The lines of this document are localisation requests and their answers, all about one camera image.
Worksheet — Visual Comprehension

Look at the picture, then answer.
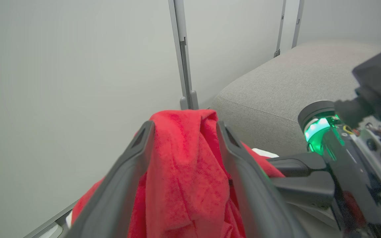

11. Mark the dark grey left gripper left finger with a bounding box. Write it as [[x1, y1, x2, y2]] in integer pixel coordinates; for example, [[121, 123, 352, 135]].
[[64, 121, 155, 238]]

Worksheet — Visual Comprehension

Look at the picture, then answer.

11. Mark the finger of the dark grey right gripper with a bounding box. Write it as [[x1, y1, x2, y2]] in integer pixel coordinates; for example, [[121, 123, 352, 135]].
[[272, 170, 336, 207], [267, 153, 327, 177]]

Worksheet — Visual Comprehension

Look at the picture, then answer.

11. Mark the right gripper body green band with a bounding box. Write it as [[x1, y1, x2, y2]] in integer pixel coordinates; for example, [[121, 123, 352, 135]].
[[298, 100, 381, 232]]

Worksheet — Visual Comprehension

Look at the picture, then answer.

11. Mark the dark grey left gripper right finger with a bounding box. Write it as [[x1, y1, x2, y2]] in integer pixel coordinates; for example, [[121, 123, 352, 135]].
[[216, 121, 310, 238]]

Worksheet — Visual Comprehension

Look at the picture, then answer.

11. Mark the red garment with white stripes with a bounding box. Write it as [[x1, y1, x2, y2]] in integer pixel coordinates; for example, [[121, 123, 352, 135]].
[[71, 109, 285, 238]]

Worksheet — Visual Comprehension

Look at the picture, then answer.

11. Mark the grey fabric sofa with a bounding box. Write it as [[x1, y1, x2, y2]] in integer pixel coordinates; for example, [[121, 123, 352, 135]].
[[210, 40, 381, 159]]

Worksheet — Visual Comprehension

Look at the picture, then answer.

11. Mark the wide white partition panel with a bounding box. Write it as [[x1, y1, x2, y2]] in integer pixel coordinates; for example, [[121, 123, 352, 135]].
[[0, 0, 191, 238]]

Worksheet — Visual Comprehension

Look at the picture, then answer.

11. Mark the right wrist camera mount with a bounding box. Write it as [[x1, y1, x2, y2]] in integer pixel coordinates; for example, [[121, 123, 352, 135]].
[[356, 99, 381, 199]]

